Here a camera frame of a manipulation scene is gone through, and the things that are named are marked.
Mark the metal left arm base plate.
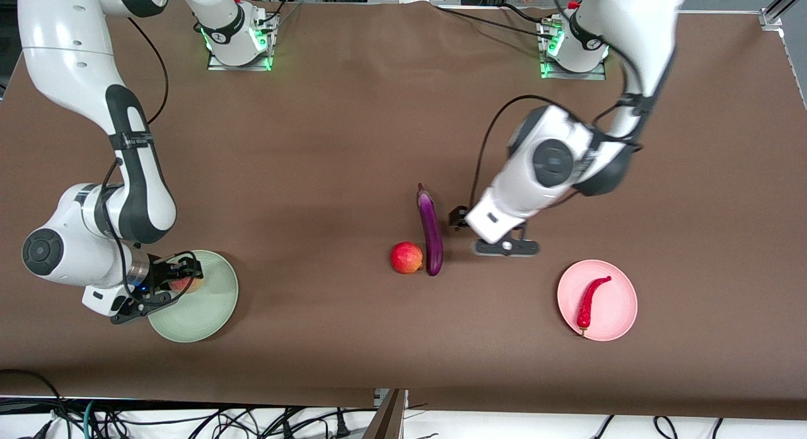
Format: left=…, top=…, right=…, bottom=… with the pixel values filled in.
left=539, top=16, right=607, bottom=81

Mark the thin black cable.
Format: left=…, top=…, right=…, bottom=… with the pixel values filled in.
left=437, top=6, right=550, bottom=37

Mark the pink plate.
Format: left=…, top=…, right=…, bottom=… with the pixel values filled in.
left=557, top=259, right=638, bottom=342

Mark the peach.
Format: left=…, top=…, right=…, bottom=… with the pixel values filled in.
left=169, top=272, right=204, bottom=295

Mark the aluminium frame beam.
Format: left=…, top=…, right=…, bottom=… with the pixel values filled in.
left=760, top=0, right=807, bottom=108

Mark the red chili pepper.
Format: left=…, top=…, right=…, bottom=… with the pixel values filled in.
left=576, top=276, right=613, bottom=339

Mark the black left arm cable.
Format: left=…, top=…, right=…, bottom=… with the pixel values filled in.
left=468, top=0, right=669, bottom=206

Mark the brown table cover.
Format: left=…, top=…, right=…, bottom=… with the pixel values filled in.
left=0, top=0, right=807, bottom=421

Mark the purple eggplant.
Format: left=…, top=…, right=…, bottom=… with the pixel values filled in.
left=417, top=183, right=444, bottom=277

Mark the grey metal post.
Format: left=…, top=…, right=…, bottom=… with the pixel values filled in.
left=363, top=389, right=409, bottom=439

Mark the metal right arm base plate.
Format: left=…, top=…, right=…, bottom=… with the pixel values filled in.
left=207, top=10, right=278, bottom=72

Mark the black looped cable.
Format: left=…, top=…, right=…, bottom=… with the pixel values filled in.
left=0, top=368, right=67, bottom=439

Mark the red apple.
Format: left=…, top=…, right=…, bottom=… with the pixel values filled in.
left=390, top=241, right=424, bottom=275

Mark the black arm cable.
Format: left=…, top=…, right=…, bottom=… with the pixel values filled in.
left=101, top=16, right=202, bottom=301
left=468, top=0, right=669, bottom=206

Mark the pale green plate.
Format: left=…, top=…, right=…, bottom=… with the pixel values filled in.
left=147, top=250, right=240, bottom=344

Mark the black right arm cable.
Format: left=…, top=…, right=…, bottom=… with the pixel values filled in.
left=101, top=16, right=202, bottom=301

